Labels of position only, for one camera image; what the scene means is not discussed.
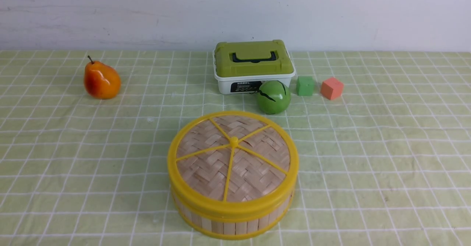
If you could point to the yellow woven bamboo steamer lid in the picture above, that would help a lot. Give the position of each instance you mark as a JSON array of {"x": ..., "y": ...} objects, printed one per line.
[{"x": 232, "y": 165}]

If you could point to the yellow bamboo steamer base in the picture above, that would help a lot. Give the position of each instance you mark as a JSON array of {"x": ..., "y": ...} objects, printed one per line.
[{"x": 232, "y": 230}]

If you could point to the green round fruit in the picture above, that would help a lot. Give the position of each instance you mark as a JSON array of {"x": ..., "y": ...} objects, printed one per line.
[{"x": 273, "y": 97}]

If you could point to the green lidded white storage box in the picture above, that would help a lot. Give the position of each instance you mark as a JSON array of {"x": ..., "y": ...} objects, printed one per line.
[{"x": 241, "y": 67}]

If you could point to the green foam cube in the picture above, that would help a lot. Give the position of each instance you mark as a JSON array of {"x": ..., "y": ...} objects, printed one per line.
[{"x": 305, "y": 86}]

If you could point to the orange foam cube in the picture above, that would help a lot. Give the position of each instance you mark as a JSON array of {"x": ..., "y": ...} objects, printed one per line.
[{"x": 331, "y": 88}]

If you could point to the orange yellow pear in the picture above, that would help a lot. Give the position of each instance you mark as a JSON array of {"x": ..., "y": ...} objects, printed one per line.
[{"x": 100, "y": 80}]

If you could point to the green checkered tablecloth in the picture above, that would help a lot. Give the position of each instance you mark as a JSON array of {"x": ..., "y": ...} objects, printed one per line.
[{"x": 385, "y": 164}]

